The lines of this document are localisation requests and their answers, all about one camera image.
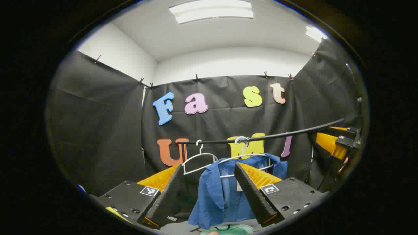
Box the white hanger with tape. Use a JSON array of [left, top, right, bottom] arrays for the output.
[[218, 137, 275, 179]]

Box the mint green laundry hamper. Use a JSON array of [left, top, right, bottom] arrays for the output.
[[200, 224, 254, 235]]

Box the row of black backdrop clips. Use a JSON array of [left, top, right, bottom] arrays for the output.
[[93, 51, 317, 89]]

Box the large ceiling light panel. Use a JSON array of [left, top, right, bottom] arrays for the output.
[[169, 0, 254, 25]]

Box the blue knit sweater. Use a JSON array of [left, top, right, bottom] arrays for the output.
[[188, 153, 288, 230]]

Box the black clothes rack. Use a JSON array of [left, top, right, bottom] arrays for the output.
[[185, 118, 345, 164]]

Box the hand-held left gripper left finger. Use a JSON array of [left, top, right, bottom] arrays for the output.
[[97, 164, 184, 229]]

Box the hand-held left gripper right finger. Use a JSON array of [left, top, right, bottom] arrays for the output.
[[234, 162, 328, 228]]

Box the white plastic hanger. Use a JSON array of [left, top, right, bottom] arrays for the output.
[[182, 140, 218, 175]]

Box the small ceiling light panel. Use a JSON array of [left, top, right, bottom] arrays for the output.
[[305, 25, 329, 43]]

